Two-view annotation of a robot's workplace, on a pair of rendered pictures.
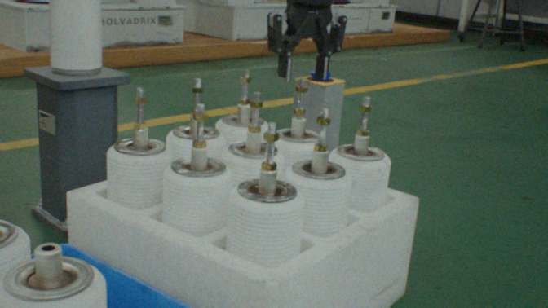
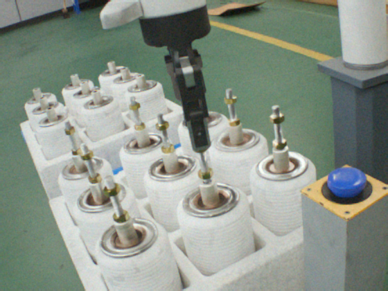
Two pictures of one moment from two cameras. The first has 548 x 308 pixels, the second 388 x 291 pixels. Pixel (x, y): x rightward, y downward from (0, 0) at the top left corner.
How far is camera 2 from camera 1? 1.30 m
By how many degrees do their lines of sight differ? 108
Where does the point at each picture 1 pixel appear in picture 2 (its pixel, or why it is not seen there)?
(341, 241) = (71, 242)
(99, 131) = (346, 120)
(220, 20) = not seen: outside the picture
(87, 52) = (346, 46)
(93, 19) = (348, 16)
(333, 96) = (319, 222)
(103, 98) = (348, 92)
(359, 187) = not seen: hidden behind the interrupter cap
